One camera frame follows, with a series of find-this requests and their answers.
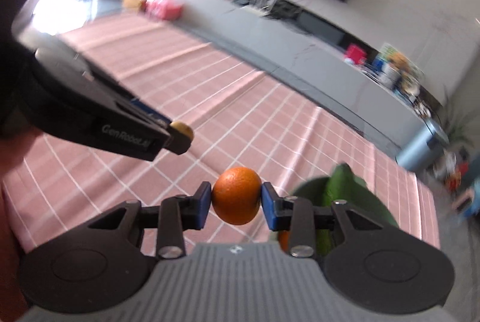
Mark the small brown fruit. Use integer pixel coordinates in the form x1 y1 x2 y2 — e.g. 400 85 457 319
170 120 194 141

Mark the orange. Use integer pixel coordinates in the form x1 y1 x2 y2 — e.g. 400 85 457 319
211 167 262 225
277 231 290 254

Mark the green colander bowl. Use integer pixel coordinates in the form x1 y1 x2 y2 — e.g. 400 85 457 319
277 176 400 255

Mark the pink checkered tablecloth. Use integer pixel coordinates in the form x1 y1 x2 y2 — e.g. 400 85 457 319
3 13 439 251

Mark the pink storage box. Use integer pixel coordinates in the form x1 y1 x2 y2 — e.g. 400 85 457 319
145 0 183 21

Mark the white marble tv console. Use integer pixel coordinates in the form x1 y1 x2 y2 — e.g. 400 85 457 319
123 0 451 158

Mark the grey pedal trash bin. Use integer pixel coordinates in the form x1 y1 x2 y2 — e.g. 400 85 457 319
395 119 450 173

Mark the red gift bag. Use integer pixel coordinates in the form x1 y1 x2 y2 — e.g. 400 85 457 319
445 162 470 194

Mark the red box on console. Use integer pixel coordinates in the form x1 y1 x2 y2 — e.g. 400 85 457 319
344 44 367 65

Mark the small pink floor heater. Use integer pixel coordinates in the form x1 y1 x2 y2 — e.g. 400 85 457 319
452 188 476 214

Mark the teddy bear bouquet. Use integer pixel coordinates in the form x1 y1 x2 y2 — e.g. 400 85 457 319
380 51 411 89

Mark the potted spiky plant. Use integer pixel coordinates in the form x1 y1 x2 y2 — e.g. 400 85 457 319
439 88 479 147

